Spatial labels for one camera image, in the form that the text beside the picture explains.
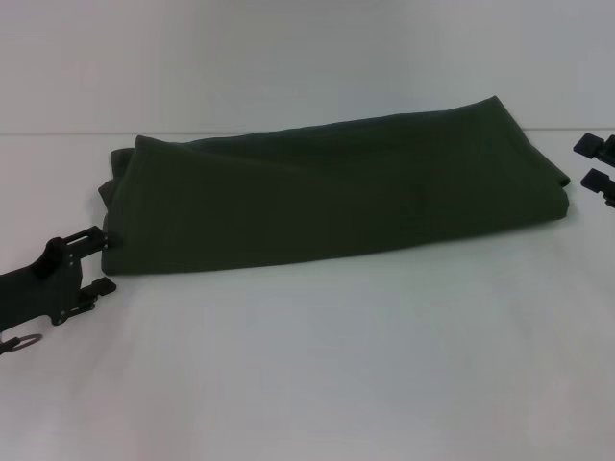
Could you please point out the dark green t-shirt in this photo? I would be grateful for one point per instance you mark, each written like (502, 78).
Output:
(336, 192)

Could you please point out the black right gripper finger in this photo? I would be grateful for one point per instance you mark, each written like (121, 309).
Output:
(596, 150)
(600, 185)

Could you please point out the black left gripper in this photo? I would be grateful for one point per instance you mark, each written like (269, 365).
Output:
(43, 288)

